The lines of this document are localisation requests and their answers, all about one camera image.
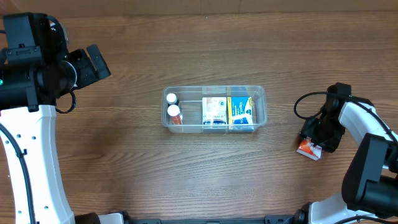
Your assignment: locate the black bottle white cap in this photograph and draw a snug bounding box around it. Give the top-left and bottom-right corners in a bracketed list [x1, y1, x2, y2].
[166, 93, 179, 106]

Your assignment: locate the blue VapoDrops box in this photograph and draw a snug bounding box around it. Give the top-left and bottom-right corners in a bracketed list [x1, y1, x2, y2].
[227, 96, 253, 124]

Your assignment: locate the clear plastic container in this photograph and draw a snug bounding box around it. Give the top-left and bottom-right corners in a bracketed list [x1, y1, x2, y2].
[162, 85, 267, 133]

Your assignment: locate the red and white box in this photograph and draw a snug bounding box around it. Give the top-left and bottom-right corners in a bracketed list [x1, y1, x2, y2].
[296, 138, 322, 161]

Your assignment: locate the orange bottle white cap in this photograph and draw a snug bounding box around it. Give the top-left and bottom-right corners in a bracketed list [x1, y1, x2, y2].
[167, 105, 182, 125]

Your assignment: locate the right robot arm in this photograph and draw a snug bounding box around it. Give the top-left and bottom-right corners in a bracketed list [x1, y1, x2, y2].
[289, 83, 397, 223]

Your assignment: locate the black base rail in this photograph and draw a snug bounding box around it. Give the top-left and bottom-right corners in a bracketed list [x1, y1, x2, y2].
[74, 211, 299, 224]

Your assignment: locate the white Hansaplast box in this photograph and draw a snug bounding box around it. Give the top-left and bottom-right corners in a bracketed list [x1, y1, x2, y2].
[202, 97, 227, 125]

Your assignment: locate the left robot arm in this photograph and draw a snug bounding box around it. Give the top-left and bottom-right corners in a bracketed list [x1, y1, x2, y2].
[1, 12, 111, 223]

